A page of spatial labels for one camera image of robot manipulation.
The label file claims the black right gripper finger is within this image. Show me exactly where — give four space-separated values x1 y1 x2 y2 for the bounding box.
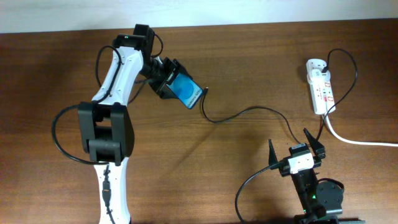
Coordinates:
268 139 279 170
303 128 326 159

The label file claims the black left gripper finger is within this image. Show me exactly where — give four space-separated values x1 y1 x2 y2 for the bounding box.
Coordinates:
163 57 180 75
159 72 192 99

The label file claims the blue Galaxy smartphone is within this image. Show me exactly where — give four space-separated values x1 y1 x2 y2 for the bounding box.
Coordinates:
167 73 203 110

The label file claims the black USB charging cable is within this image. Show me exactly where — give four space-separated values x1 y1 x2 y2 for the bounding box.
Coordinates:
201 48 359 146

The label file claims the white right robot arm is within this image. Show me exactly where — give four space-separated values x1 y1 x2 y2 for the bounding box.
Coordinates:
268 128 325 223

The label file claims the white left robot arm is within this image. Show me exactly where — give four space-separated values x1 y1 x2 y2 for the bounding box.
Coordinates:
78 24 203 223

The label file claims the white USB charger adapter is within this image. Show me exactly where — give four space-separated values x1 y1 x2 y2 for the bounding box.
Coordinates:
307 69 330 85

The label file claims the white power strip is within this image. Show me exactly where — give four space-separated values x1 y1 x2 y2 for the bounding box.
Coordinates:
306 58 335 115

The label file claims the white power strip cord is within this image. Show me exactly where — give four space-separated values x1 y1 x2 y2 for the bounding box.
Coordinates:
324 113 398 148

